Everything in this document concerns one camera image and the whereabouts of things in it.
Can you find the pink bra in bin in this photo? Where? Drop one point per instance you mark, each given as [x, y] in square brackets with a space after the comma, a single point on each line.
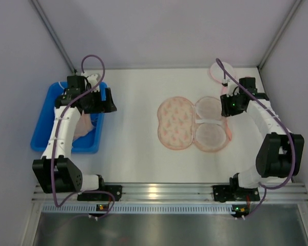
[83, 127]

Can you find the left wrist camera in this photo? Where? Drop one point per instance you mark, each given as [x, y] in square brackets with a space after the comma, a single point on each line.
[90, 80]

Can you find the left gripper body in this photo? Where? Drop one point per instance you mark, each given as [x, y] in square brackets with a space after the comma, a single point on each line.
[102, 100]

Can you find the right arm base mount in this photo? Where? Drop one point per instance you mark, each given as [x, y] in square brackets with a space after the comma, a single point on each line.
[224, 193]

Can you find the pink trimmed mesh laundry bag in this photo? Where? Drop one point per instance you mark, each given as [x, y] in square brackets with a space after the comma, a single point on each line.
[218, 75]

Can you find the aluminium mounting rail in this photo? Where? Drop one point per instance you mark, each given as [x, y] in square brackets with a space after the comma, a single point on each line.
[159, 198]

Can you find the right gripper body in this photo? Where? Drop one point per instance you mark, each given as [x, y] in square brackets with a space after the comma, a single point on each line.
[225, 107]

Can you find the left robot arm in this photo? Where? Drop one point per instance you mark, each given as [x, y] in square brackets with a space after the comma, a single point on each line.
[69, 122]

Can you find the floral orange laundry bag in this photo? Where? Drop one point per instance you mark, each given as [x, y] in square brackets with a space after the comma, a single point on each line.
[183, 123]

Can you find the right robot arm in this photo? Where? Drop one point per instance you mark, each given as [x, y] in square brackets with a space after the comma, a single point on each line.
[279, 156]

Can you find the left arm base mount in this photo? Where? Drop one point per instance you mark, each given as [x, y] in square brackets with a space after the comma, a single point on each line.
[104, 193]

